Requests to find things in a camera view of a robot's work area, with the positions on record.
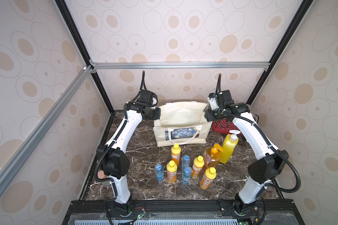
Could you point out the yellow dish soap pump bottle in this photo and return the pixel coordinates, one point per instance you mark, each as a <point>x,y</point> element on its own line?
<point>228,146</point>

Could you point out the blue cap water bottle left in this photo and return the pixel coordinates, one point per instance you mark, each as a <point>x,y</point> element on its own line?
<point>159,172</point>

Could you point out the yellow cap juice bottle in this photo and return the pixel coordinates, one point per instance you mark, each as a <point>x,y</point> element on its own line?
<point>172,171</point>
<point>208,177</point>
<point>197,166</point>
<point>176,153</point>

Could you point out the blue cap water bottle front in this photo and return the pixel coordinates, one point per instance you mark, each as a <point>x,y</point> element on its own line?
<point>186,175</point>

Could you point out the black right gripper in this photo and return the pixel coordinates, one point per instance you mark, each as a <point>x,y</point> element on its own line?
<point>210,115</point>

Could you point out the yellow cap juice bottle rear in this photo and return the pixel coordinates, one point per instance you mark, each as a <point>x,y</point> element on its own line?
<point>176,153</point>

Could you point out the orange dish soap pump bottle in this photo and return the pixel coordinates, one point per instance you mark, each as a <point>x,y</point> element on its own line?
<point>212,156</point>

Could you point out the blue cap water bottle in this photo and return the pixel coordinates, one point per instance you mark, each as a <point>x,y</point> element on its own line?
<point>159,172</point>
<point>186,175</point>
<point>185,161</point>

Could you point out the black frame post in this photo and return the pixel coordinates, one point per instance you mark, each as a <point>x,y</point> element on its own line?
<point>65,13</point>
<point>290,31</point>

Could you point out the yellow cap juice bottle middle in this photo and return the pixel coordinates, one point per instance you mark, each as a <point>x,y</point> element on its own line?
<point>197,166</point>

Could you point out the silver diagonal frame bar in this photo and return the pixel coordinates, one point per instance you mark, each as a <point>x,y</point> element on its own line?
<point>11,169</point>

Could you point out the red white toaster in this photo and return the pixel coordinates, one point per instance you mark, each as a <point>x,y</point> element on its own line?
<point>223,126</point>

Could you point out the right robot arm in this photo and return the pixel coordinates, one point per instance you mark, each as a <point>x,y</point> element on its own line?
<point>270,160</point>

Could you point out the black left frame post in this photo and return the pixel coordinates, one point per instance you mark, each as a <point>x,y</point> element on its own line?
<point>65,13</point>

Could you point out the yellow cap juice bottle left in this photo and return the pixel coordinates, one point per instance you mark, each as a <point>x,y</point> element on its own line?
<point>172,171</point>

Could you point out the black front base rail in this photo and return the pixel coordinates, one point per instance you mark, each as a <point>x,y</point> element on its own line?
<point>184,212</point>

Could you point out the blue cap water bottle rear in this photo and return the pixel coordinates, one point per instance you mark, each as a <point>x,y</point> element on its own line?
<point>185,161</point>

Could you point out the silver horizontal frame bar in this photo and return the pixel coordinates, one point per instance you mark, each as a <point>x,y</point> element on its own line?
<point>180,65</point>

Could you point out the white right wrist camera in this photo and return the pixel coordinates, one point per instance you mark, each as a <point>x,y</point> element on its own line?
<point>212,101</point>

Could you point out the black right frame post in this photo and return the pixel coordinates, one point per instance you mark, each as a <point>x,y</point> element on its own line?
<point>290,31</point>

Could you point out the yellow cap juice bottle right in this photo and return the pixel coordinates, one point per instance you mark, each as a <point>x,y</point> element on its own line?
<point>208,177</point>

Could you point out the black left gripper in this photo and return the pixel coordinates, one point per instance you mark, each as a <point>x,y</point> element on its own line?
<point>157,115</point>

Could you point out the cream starry night shopping bag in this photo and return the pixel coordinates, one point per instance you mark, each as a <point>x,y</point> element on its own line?
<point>181,123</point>

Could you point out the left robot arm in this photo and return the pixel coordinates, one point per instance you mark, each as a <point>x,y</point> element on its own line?
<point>112,163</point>

